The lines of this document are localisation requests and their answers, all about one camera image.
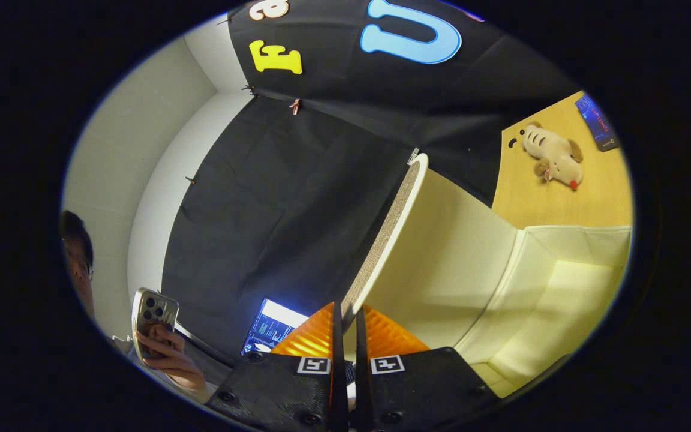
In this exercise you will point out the silver smartphone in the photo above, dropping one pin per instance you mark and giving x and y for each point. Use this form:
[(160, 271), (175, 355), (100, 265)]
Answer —
[(152, 312)]

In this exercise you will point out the black backdrop cloth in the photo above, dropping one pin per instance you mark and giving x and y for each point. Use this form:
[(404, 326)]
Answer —
[(297, 198)]

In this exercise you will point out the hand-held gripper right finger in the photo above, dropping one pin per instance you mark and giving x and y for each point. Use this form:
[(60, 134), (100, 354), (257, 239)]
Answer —
[(363, 384)]

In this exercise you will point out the silver clip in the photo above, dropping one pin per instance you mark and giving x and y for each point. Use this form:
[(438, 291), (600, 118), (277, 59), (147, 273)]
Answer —
[(412, 156)]

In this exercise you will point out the beige plush toy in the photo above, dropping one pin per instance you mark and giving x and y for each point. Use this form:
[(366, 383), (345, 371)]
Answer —
[(552, 153)]

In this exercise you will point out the lit laptop screen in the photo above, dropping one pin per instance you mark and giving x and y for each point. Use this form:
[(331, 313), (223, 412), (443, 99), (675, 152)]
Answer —
[(270, 327)]

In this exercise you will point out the blue cover book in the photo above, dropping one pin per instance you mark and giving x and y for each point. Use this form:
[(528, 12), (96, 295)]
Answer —
[(597, 123)]

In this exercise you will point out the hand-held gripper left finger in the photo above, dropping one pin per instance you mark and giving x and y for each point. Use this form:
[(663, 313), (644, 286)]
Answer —
[(338, 384)]

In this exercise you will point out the cream fabric storage box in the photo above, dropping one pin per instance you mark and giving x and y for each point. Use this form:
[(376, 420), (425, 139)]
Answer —
[(441, 252)]

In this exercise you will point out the pink clip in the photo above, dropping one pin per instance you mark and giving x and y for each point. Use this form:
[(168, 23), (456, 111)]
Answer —
[(295, 106)]

